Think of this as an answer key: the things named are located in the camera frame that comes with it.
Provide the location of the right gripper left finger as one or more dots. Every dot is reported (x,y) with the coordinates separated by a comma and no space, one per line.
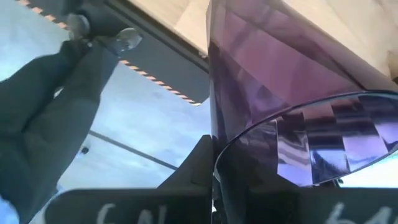
(140,207)

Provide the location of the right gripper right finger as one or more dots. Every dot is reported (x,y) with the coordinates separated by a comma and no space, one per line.
(311,207)

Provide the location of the purple transparent tumbler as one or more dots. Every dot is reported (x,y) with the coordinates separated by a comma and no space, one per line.
(264,68)

